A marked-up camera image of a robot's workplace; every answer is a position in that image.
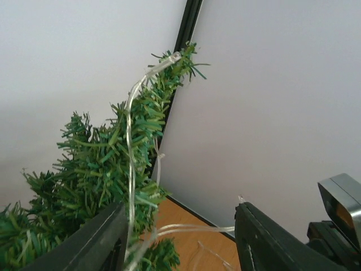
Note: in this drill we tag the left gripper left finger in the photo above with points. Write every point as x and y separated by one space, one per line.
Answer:
99 245

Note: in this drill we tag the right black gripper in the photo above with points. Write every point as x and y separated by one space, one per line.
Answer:
327 240

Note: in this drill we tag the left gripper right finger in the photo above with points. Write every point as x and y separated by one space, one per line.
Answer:
262 244

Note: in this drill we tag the small green christmas tree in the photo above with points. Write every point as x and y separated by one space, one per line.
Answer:
93 173

